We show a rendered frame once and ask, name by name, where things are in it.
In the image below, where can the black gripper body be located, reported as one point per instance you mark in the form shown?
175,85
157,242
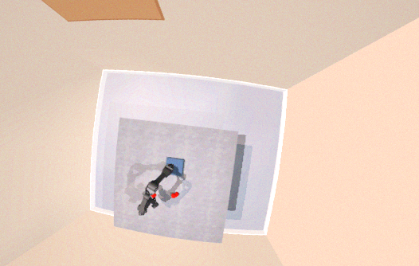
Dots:
154,203

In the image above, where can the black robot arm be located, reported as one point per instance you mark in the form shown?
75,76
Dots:
154,185

